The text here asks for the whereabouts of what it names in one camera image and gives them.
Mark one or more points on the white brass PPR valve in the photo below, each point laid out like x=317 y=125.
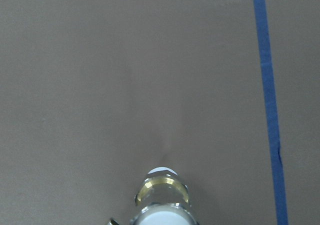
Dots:
x=162 y=198

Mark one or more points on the brown paper table mat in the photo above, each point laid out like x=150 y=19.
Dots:
x=95 y=93

